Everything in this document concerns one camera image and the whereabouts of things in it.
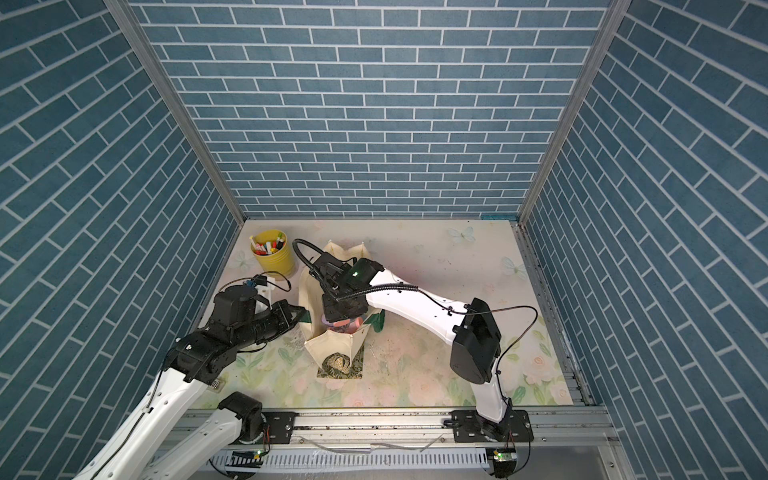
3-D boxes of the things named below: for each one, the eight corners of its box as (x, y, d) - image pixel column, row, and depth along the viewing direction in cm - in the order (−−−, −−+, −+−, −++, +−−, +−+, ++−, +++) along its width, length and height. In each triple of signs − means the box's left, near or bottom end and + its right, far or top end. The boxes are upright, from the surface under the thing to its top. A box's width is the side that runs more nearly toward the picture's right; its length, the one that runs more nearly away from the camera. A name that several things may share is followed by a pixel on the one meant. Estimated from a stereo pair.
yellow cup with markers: (262, 282, 104) (243, 252, 91) (270, 260, 111) (253, 229, 98) (296, 282, 104) (282, 253, 91) (302, 260, 111) (290, 229, 98)
